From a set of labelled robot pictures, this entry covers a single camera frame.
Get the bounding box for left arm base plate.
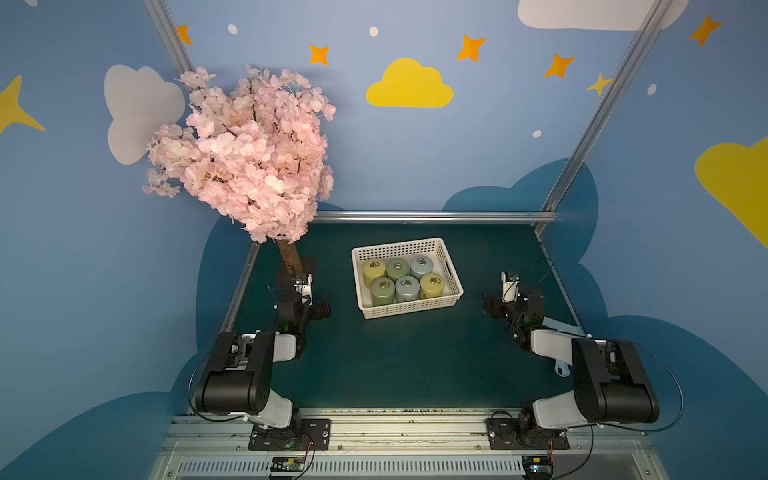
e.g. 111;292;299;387
248;418;332;451

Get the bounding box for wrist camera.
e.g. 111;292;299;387
501;271;520;303
294;273;313;299

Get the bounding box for white perforated plastic basket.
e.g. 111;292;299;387
351;237;464;320

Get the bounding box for dark metal tree base plate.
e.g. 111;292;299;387
275;257;317;289

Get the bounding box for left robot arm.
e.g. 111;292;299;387
187;292;331;432

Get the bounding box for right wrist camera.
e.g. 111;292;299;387
501;271;520;303

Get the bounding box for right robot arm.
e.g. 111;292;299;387
482;289;660;433

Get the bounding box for light blue canister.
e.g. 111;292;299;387
409;255;434;279

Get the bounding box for pink cherry blossom tree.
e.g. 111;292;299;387
143;67;336;276

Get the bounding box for controller board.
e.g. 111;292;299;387
269;457;305;475
522;456;554;480

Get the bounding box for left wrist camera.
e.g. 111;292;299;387
294;273;313;299

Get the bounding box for right controller board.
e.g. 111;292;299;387
522;456;554;480

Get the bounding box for yellow canister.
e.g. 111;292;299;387
419;273;446;299

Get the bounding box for light blue dustpan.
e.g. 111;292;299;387
543;316;584;378

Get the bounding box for yellow-green canister back left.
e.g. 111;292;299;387
362;258;386;289

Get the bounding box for aluminium front rail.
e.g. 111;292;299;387
150;408;668;479

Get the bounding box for green canister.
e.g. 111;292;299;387
370;276;396;307
385;258;410;281

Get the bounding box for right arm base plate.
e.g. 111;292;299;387
485;416;570;451

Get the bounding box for aluminium back frame bar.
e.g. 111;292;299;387
314;211;556;224

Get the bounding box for left controller board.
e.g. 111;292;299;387
269;457;305;475

